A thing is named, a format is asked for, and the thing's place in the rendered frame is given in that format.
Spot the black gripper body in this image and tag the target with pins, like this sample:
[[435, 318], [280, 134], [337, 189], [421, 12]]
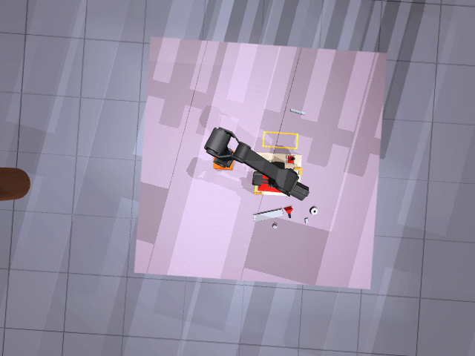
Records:
[[258, 178]]

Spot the cream flat base plate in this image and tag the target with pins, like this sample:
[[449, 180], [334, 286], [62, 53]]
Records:
[[296, 166]]

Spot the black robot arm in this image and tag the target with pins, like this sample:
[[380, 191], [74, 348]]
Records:
[[283, 179]]

